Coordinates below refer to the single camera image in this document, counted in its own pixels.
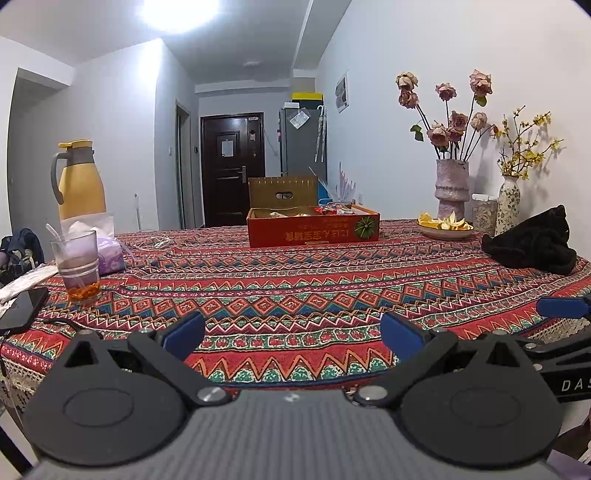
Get yellow blossom branches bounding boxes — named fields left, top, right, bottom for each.
left=492, top=106, right=564, bottom=181

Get bunch of dried pink roses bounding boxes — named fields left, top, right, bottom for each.
left=396, top=69, right=497, bottom=162

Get white cable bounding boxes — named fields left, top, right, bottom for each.
left=122, top=231, right=171, bottom=250

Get clear glass cup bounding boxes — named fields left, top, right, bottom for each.
left=50, top=230, right=101, bottom=303

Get purple tissue pack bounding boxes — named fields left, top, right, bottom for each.
left=60, top=213, right=126, bottom=275

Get dark bag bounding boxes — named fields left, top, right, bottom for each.
left=0, top=228, right=44, bottom=284

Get yellow thermos jug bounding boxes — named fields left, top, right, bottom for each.
left=51, top=138, right=107, bottom=222

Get pink ceramic vase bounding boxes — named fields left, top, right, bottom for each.
left=435, top=158, right=471, bottom=221

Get pile of mixed snacks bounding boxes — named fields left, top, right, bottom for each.
left=268, top=206, right=368, bottom=217

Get black smartphone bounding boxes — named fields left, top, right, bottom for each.
left=0, top=287, right=49, bottom=334

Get folded umbrella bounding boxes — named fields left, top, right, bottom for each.
left=314, top=105, right=327, bottom=162

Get grey interior door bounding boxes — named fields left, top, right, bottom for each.
left=174, top=99, right=192, bottom=230

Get grey refrigerator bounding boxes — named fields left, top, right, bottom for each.
left=278, top=106, right=328, bottom=185

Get white paper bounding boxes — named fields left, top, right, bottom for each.
left=0, top=265, right=57, bottom=305

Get glass jar with white lid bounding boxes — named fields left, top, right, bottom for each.
left=471, top=194, right=498, bottom=234

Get floral white vase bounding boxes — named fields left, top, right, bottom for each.
left=495, top=175, right=522, bottom=237

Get black fuzzy cloth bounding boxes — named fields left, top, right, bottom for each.
left=481, top=204, right=578, bottom=276

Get ceiling light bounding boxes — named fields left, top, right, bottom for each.
left=139, top=0, right=220, bottom=35

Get purple dried grass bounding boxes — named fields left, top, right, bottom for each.
left=335, top=161, right=358, bottom=204

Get ceramic plate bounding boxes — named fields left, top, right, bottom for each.
left=417, top=220, right=475, bottom=241

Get dark brown entrance door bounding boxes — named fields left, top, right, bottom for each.
left=200, top=112, right=266, bottom=227

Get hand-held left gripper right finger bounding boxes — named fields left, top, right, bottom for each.
left=353, top=311, right=546, bottom=409

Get wall picture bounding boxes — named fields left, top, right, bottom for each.
left=335, top=71, right=349, bottom=114

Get blue plastic item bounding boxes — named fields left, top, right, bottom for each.
left=307, top=168, right=333, bottom=204

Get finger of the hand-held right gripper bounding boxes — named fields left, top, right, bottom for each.
left=539, top=295, right=591, bottom=320
left=510, top=335, right=591, bottom=371

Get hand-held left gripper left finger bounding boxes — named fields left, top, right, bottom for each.
left=58, top=311, right=232, bottom=408

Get red cardboard box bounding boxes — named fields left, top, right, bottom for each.
left=247, top=175, right=380, bottom=248

